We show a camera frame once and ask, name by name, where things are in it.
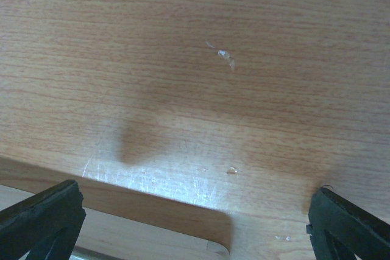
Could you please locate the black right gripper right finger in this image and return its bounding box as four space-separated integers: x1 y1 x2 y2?
306 187 389 259

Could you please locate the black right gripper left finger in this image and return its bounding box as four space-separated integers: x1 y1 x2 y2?
1 180 86 259

